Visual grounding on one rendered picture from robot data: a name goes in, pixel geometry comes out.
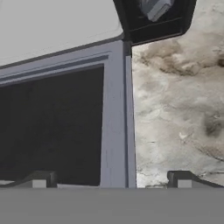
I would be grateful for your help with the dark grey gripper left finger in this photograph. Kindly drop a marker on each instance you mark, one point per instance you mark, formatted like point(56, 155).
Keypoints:
point(40, 178)

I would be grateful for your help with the grey cupboard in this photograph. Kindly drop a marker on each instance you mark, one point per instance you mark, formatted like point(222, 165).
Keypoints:
point(116, 116)

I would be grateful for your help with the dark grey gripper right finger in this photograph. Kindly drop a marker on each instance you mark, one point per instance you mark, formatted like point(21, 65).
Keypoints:
point(183, 178)

